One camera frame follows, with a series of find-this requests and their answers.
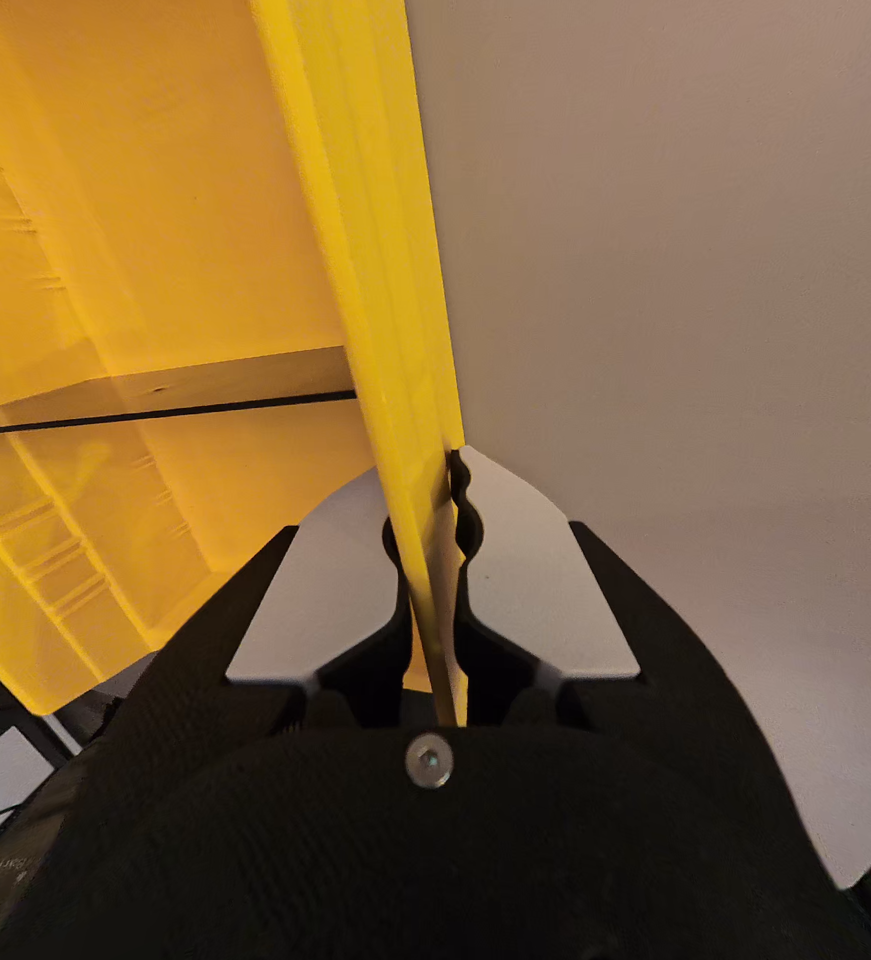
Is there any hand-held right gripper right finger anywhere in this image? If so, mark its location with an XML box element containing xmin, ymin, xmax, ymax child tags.
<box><xmin>446</xmin><ymin>446</ymin><xmax>643</xmax><ymax>727</ymax></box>

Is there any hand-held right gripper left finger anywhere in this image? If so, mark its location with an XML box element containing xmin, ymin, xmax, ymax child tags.
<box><xmin>225</xmin><ymin>466</ymin><xmax>428</xmax><ymax>727</ymax></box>

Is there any black bin divider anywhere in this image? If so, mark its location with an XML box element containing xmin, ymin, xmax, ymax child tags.
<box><xmin>0</xmin><ymin>346</ymin><xmax>359</xmax><ymax>438</ymax></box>

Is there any yellow plastic bin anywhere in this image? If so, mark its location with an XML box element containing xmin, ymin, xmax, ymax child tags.
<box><xmin>0</xmin><ymin>0</ymin><xmax>468</xmax><ymax>729</ymax></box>

